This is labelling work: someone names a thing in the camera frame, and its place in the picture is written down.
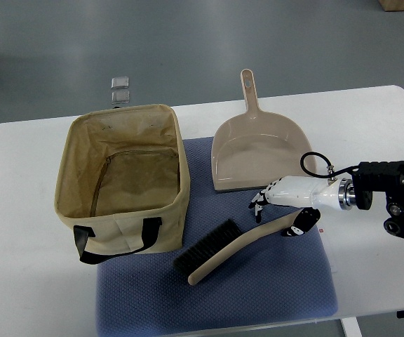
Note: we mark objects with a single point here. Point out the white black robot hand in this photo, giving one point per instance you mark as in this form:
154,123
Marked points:
310,195

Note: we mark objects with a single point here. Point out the pink hand broom black bristles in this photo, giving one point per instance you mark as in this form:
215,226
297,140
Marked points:
222,243

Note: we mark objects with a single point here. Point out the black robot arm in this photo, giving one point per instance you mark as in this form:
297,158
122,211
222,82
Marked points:
365,244

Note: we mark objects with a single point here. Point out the pink plastic dustpan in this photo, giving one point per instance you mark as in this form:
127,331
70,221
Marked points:
255,148

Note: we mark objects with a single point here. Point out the blue textured mat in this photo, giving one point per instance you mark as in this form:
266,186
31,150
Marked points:
274,279

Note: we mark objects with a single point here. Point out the brown cardboard box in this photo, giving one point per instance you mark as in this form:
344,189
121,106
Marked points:
392,5

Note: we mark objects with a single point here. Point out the beige fabric bag black handles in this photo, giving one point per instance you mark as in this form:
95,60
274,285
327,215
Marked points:
123,184

